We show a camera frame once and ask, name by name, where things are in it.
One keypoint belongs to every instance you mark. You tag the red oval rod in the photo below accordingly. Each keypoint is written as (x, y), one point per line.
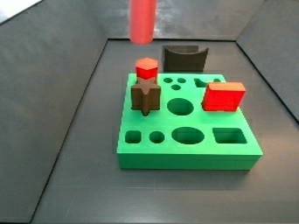
(141, 21)

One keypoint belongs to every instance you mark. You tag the black L-shaped fixture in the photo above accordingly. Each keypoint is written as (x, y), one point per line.
(183, 58)

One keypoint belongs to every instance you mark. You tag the brown star block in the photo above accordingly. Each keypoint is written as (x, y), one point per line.
(145, 93)

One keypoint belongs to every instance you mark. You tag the red hexagonal block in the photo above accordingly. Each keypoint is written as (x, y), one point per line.
(145, 68)

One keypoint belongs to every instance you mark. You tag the red square block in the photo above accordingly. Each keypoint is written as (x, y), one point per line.
(223, 96)

